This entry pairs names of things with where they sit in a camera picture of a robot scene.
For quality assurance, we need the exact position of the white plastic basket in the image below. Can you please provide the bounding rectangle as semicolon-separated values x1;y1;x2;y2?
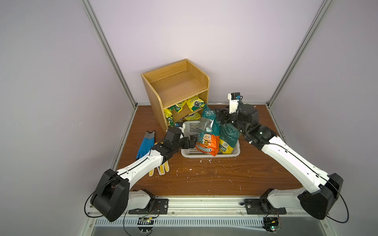
181;121;241;158

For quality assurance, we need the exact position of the dark green yellow soil bag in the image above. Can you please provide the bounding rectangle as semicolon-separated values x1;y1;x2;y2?
219;124;241;154

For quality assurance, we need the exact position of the yellow green fertilizer packet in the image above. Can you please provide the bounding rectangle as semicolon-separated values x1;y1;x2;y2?
186;95;205;112
168;100;187;113

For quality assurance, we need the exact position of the green orange bee fertilizer bag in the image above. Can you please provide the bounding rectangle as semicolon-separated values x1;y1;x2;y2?
196;105;220;156

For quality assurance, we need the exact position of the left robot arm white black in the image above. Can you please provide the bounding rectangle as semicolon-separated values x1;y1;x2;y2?
90;127;196;222

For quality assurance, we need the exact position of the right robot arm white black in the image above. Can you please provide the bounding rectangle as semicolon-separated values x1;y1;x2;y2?
216;103;344;220

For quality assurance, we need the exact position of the green packet lower shelf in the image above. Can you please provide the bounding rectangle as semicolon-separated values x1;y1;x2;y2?
164;108;175;126

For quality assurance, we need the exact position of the yellow packet lower shelf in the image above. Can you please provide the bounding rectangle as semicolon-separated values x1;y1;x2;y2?
184;112;202;121

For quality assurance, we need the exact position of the wooden shelf unit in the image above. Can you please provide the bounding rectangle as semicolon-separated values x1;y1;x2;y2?
141;59;210;131

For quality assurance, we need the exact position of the yellow work glove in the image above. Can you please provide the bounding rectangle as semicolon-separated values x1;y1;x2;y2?
148;161;170;177

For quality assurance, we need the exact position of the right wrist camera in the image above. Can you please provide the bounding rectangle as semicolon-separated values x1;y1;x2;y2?
227;92;242;114

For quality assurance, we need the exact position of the aluminium front rail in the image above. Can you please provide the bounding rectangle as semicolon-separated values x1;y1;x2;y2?
85;196;330;218

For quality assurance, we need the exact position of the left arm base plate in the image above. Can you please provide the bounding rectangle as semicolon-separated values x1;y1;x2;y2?
128;198;169;215

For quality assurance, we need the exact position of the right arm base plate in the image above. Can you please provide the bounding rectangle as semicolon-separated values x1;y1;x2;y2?
239;198;287;215

